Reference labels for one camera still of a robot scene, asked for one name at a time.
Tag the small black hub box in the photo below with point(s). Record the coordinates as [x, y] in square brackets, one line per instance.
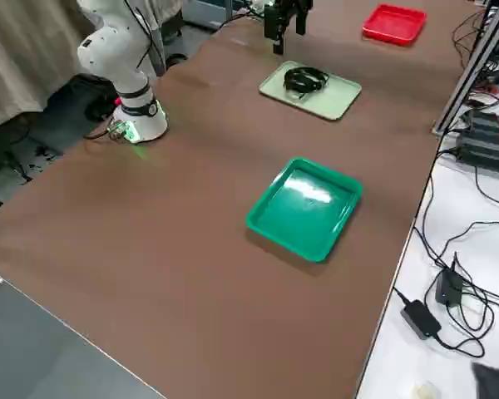
[449, 287]

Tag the small green circuit board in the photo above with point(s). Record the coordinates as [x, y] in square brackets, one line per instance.
[117, 129]

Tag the pale green flat tray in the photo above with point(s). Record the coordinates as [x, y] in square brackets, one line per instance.
[332, 99]

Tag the white side table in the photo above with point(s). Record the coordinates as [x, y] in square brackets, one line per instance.
[461, 232]

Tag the black power adapter brick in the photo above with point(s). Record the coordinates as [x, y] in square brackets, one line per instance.
[420, 318]

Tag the green plastic tray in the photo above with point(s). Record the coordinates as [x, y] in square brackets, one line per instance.
[303, 216]

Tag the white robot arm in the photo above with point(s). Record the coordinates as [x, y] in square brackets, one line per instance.
[108, 54]

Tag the dark grey cloth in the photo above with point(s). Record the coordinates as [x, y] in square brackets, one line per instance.
[495, 382]

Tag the grey side table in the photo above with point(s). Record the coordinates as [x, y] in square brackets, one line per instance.
[33, 353]

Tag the beige curtain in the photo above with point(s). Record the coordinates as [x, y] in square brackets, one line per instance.
[25, 50]

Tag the aluminium camera post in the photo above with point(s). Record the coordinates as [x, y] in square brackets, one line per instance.
[472, 66]

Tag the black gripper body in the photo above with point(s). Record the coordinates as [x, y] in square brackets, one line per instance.
[293, 3]

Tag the red plastic tray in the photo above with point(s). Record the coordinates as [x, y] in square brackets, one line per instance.
[393, 23]

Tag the black finned power supply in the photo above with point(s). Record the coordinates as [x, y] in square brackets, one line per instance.
[486, 141]

